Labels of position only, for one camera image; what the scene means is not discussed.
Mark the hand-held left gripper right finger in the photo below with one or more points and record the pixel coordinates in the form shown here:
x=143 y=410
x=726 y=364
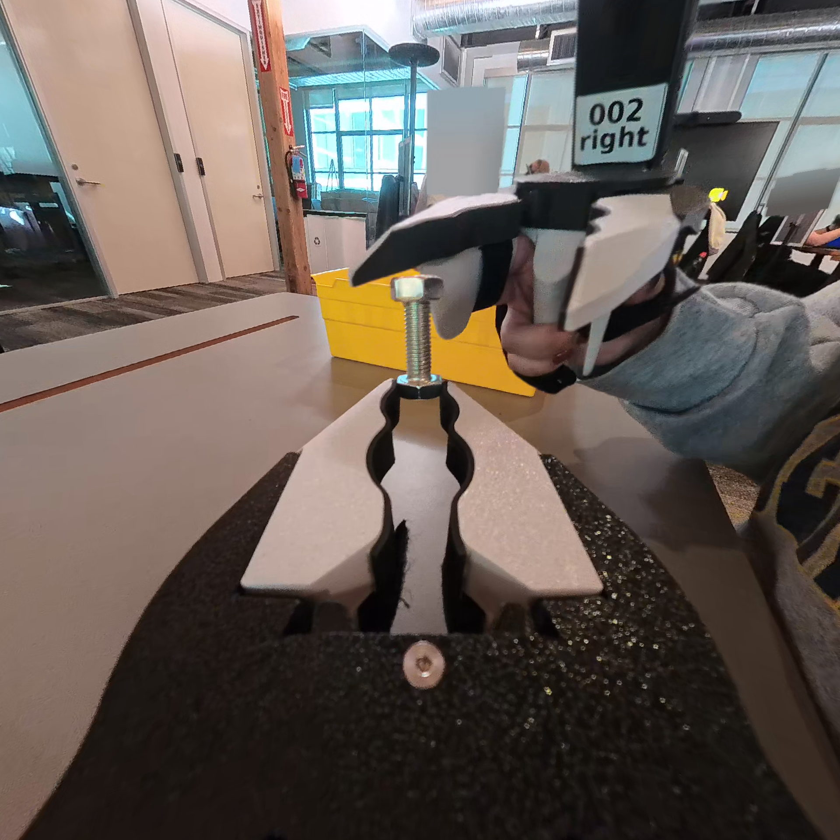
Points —
x=518 y=518

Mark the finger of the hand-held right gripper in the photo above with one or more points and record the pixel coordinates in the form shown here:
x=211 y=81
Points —
x=446 y=213
x=623 y=249

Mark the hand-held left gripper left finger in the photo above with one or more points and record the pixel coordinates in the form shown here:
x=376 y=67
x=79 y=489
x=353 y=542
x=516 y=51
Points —
x=321 y=512

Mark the silver bolt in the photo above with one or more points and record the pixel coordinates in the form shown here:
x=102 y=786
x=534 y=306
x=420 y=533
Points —
x=418 y=341

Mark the person's right forearm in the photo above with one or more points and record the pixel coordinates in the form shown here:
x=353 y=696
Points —
x=722 y=367

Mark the person's right hand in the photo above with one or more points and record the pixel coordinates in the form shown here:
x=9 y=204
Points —
x=525 y=334

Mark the black jacket on chair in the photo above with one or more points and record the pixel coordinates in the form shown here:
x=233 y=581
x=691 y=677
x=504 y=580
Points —
x=390 y=203

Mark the white air vent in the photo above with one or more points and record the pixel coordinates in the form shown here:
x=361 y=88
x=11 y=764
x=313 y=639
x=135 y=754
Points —
x=563 y=47

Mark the white recycling cabinet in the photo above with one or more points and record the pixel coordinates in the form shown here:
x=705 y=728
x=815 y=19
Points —
x=328 y=243

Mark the yellow plastic bin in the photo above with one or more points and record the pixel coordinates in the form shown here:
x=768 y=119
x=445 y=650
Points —
x=367 y=328

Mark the black monitor screen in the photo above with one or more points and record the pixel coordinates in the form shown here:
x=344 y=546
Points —
x=735 y=164

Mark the red fire extinguisher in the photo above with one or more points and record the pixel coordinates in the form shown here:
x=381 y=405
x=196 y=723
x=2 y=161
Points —
x=297 y=170

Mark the black floor lamp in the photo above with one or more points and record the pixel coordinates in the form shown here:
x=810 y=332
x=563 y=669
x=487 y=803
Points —
x=413 y=52

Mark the red arrow sign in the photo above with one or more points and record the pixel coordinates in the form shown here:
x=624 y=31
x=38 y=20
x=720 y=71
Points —
x=286 y=111
x=261 y=39

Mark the white door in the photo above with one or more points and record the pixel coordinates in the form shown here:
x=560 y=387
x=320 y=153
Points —
x=98 y=98
x=216 y=98

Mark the person's grey printed sweatshirt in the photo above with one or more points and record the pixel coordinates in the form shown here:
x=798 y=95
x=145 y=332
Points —
x=800 y=512

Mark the silver ceiling duct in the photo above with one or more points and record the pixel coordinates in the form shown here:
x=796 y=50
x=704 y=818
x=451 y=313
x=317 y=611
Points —
x=754 y=40
x=492 y=16

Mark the wooden post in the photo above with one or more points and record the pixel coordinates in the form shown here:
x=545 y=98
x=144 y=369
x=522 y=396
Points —
x=272 y=197

